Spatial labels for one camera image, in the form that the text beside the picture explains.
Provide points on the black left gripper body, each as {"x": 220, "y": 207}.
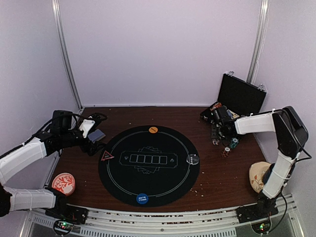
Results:
{"x": 85, "y": 147}

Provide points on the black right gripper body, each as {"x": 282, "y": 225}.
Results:
{"x": 218, "y": 134}

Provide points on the red triangular all-in marker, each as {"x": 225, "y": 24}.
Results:
{"x": 106, "y": 156}

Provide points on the clear round dealer button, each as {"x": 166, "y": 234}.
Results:
{"x": 192, "y": 159}

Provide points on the yellow big blind button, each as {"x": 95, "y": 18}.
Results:
{"x": 153, "y": 129}

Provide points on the blue small blind button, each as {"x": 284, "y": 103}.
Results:
{"x": 142, "y": 198}

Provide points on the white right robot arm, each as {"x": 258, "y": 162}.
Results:
{"x": 287, "y": 131}

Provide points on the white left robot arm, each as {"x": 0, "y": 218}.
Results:
{"x": 57, "y": 135}

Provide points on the blue patterned card deck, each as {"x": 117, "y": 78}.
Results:
{"x": 96, "y": 135}

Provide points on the green poker chip stack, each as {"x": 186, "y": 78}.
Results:
{"x": 234, "y": 142}

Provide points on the blue white chip stack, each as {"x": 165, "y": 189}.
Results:
{"x": 215, "y": 142}

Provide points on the brown poker chip stack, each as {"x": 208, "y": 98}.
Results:
{"x": 226, "y": 151}

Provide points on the red chip row in case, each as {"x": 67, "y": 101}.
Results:
{"x": 215, "y": 106}

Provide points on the black poker chip case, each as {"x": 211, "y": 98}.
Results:
{"x": 238, "y": 96}

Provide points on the red white patterned cup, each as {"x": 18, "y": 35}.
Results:
{"x": 65, "y": 183}

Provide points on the round wooden coaster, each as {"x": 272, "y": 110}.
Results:
{"x": 256, "y": 176}

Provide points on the round black poker mat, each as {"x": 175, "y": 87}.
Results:
{"x": 153, "y": 164}

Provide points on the dark blue mug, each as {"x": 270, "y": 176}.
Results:
{"x": 266, "y": 176}

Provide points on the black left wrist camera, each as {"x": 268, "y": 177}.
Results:
{"x": 61, "y": 121}

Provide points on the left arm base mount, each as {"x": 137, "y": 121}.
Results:
{"x": 67, "y": 215}

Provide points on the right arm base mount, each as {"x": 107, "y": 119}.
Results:
{"x": 259, "y": 214}

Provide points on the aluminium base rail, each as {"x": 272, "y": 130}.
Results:
{"x": 225, "y": 222}

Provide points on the aluminium frame post right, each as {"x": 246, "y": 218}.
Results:
{"x": 259, "y": 41}

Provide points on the aluminium frame post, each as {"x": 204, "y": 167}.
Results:
{"x": 65, "y": 55}
{"x": 259, "y": 41}

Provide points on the aluminium frame post left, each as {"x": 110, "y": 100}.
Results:
{"x": 65, "y": 55}

